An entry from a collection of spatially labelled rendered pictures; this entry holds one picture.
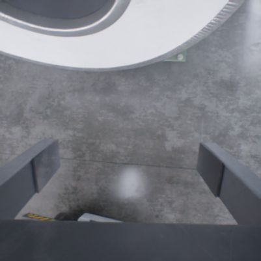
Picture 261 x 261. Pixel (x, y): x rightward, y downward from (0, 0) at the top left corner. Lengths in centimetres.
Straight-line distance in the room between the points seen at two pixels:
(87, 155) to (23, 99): 60
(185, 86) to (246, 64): 39
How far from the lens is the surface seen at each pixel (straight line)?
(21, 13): 87
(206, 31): 77
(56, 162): 17
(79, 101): 126
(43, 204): 134
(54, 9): 88
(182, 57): 126
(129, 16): 70
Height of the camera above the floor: 112
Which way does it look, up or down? 80 degrees down
